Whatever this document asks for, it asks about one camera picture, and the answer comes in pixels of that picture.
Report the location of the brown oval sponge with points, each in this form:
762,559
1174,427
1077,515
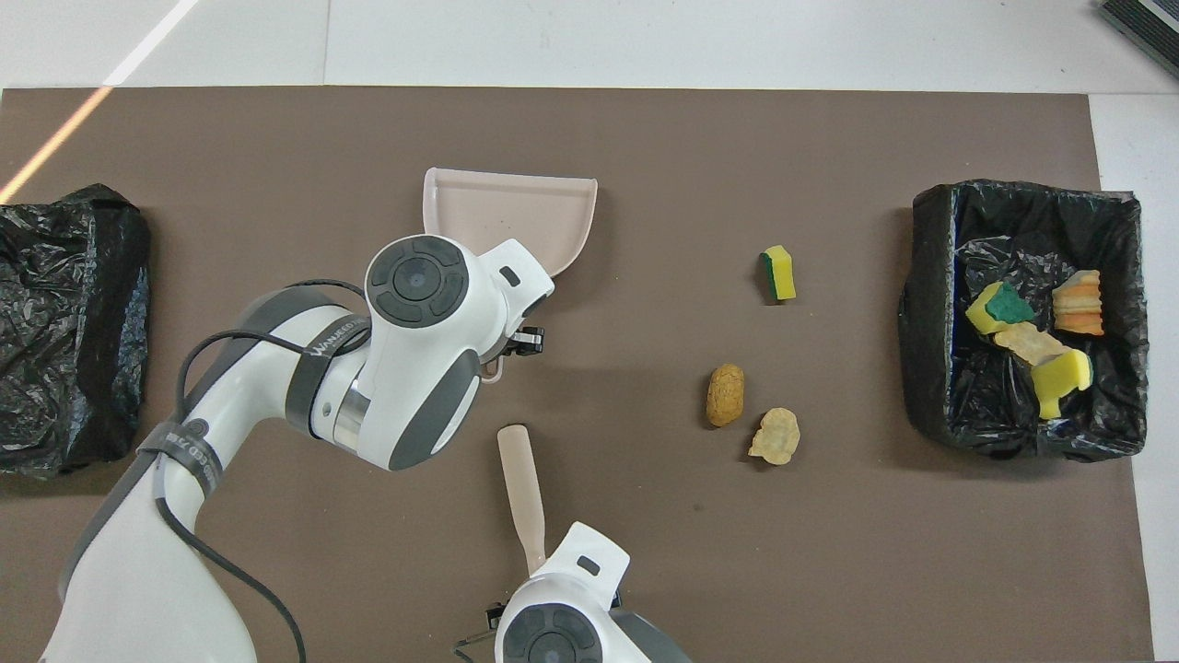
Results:
725,396

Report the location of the yellow sponge chunk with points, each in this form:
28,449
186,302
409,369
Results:
990,318

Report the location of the small yellow green sponge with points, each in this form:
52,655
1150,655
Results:
781,274

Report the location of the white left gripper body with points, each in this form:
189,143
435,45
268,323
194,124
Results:
520,290

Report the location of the beige sponge scrap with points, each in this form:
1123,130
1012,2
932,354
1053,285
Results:
1079,308
1027,343
776,436

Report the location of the black bag lined bin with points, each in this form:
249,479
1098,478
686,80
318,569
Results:
1013,221
92,387

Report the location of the beige hand brush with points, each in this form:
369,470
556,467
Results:
520,479

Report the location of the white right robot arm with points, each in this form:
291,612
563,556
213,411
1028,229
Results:
553,640

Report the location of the brown table mat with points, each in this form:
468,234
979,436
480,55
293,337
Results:
829,552

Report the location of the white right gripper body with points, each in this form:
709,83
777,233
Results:
599,575

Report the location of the notched yellow sponge piece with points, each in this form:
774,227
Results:
1059,378

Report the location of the beige plastic dustpan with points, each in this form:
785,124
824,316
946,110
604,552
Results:
516,212

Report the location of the grey ribbed device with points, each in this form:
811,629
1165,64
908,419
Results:
1151,23

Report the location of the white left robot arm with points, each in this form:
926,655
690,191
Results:
138,552

